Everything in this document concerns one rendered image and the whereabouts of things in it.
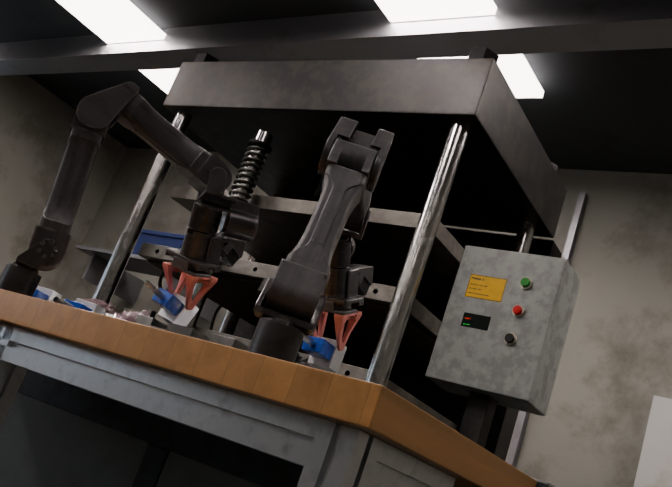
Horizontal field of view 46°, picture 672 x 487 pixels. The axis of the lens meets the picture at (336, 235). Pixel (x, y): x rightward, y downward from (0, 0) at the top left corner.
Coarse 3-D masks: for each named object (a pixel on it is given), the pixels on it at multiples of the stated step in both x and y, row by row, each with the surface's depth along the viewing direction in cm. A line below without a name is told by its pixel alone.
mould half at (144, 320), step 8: (136, 320) 157; (144, 320) 156; (160, 328) 153; (168, 328) 152; (176, 328) 151; (184, 328) 150; (192, 328) 149; (192, 336) 148; (216, 336) 146; (224, 336) 145; (224, 344) 144; (232, 344) 143; (240, 344) 144
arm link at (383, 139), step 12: (348, 120) 128; (336, 132) 124; (348, 132) 125; (360, 132) 130; (384, 132) 127; (360, 144) 129; (372, 144) 123; (384, 144) 124; (324, 156) 121; (384, 156) 122; (324, 168) 122; (372, 168) 120; (372, 180) 120; (360, 204) 139; (360, 216) 142; (348, 228) 147; (360, 228) 145
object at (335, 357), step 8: (304, 336) 142; (312, 336) 146; (304, 344) 146; (312, 344) 144; (320, 344) 144; (328, 344) 146; (336, 344) 148; (312, 352) 145; (320, 352) 144; (328, 352) 146; (336, 352) 148; (344, 352) 150; (312, 360) 148; (320, 360) 148; (328, 360) 147; (336, 360) 148; (320, 368) 150; (328, 368) 147; (336, 368) 148
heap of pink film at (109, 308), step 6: (90, 300) 181; (96, 300) 181; (102, 300) 182; (102, 306) 179; (108, 306) 184; (114, 306) 184; (108, 312) 183; (114, 312) 185; (126, 312) 175; (132, 312) 178; (138, 312) 178; (144, 312) 180; (120, 318) 172; (126, 318) 173; (132, 318) 174
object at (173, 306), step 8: (152, 288) 150; (160, 288) 154; (160, 296) 151; (168, 296) 152; (176, 296) 157; (160, 304) 152; (168, 304) 151; (176, 304) 153; (184, 304) 154; (160, 312) 156; (168, 312) 155; (176, 312) 153; (184, 312) 154; (192, 312) 156; (168, 320) 154; (176, 320) 153; (184, 320) 155
